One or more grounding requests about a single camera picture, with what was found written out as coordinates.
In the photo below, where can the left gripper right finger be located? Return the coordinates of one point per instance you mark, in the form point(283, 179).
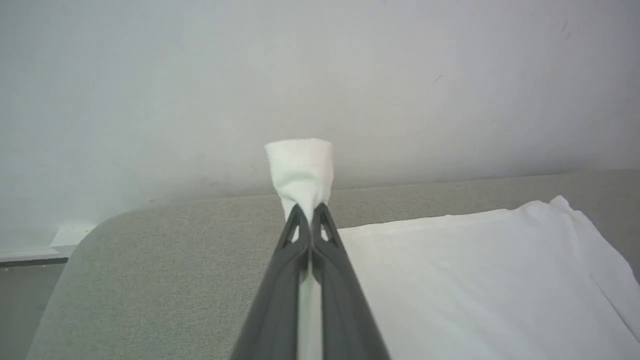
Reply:
point(342, 305)

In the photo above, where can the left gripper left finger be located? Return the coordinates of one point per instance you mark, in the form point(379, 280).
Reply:
point(280, 300)

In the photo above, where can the white garment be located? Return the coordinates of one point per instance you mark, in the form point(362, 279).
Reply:
point(475, 285)

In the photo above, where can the grey-green fabric sofa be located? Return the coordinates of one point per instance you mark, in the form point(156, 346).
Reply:
point(175, 280)

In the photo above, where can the dark baseboard strip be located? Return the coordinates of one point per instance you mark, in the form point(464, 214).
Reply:
point(30, 261)

